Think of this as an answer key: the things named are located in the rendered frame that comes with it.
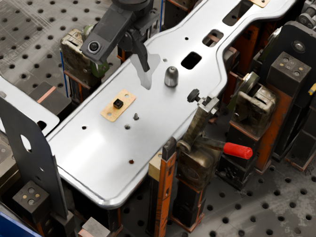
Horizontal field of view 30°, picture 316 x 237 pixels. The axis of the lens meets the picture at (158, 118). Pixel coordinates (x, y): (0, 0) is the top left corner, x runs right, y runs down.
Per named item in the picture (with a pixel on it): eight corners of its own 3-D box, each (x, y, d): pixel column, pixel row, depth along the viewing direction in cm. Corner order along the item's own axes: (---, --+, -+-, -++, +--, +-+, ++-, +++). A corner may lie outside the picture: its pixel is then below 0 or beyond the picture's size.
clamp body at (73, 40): (84, 100, 165) (75, 16, 136) (117, 123, 162) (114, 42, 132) (62, 122, 161) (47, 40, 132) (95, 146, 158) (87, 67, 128)
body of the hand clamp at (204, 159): (182, 201, 150) (195, 129, 120) (204, 216, 148) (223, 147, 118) (168, 217, 147) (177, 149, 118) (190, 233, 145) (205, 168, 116)
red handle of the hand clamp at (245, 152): (192, 127, 119) (255, 141, 107) (195, 135, 120) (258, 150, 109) (179, 141, 117) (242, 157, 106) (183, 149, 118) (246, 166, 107)
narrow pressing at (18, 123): (26, 185, 118) (-7, 86, 89) (69, 218, 114) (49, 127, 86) (24, 186, 117) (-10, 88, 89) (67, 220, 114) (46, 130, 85)
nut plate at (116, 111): (123, 89, 131) (123, 85, 130) (137, 97, 130) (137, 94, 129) (99, 114, 127) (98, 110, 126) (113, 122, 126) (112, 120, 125)
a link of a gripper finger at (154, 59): (173, 76, 117) (155, 36, 113) (155, 93, 114) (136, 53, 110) (162, 76, 119) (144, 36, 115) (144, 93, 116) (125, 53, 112)
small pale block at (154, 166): (153, 221, 147) (159, 150, 116) (164, 230, 146) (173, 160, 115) (144, 232, 145) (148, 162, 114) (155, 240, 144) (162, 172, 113)
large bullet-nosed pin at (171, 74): (169, 77, 135) (171, 59, 130) (180, 84, 134) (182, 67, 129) (161, 86, 134) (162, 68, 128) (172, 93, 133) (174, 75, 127)
